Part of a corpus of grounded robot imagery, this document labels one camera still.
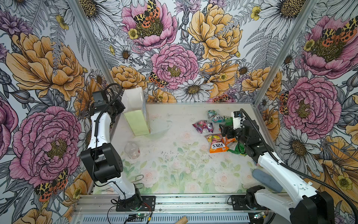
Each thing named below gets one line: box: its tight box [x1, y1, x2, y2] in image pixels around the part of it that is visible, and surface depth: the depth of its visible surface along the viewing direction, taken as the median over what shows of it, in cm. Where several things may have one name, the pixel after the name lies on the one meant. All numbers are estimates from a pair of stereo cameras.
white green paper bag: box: [121, 84, 151, 137], surface depth 92 cm
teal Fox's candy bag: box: [207, 109, 225, 123], surface depth 110 cm
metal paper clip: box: [130, 174, 145, 189], surface depth 85 cm
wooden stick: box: [175, 215, 189, 224], surface depth 70 cm
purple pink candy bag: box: [192, 119, 214, 134], surface depth 102 cm
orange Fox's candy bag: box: [205, 133, 229, 154], surface depth 93 cm
